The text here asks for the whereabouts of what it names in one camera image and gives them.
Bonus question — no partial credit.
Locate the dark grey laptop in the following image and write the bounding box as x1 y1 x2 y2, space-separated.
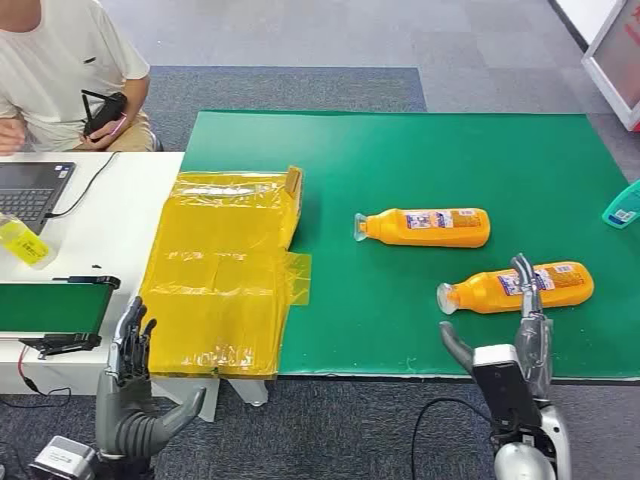
0 160 77 234

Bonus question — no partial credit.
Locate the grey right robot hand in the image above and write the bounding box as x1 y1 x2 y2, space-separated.
439 253 555 402

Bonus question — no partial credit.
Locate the white table leg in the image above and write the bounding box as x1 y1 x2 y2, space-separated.
227 377 269 408
198 377 221 424

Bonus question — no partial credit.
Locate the green table mat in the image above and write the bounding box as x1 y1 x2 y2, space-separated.
180 110 640 382

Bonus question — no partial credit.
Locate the person's left hand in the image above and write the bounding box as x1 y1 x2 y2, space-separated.
82 113 128 152

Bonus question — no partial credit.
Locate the teal plastic bottle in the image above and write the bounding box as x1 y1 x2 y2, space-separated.
602 180 640 231

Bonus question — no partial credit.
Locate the black remote controller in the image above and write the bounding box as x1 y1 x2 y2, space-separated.
81 89 128 139

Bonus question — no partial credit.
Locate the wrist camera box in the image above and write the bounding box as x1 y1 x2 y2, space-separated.
29 435 97 480
472 343 544 435

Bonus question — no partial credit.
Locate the red and black wire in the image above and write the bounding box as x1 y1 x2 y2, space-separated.
0 344 72 410

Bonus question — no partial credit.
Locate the yellow taped cardboard box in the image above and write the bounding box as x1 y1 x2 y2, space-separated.
139 166 312 380

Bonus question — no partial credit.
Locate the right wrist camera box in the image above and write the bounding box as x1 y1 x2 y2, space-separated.
472 343 544 435

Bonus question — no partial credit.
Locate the person's right hand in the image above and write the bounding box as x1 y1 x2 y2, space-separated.
0 117 26 158

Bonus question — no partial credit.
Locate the orange bottle clear cap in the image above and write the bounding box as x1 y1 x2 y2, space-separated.
353 207 491 250
436 260 595 316

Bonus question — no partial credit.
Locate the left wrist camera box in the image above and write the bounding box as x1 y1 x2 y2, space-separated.
29 435 97 480

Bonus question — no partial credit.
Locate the white framed sign board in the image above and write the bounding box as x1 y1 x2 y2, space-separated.
581 0 640 132

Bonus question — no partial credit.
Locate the clear bottle yellow label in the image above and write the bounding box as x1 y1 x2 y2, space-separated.
0 213 57 270

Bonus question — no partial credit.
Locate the green belt black frame device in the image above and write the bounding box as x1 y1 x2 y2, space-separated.
0 275 122 360

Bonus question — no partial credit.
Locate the person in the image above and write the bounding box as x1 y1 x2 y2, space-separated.
0 0 165 158

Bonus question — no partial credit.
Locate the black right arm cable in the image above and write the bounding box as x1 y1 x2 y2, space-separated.
411 397 495 480

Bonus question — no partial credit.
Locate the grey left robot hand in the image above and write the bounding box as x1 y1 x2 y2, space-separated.
94 296 207 458

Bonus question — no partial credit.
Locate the black laptop cable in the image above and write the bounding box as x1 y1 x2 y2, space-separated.
45 152 118 220

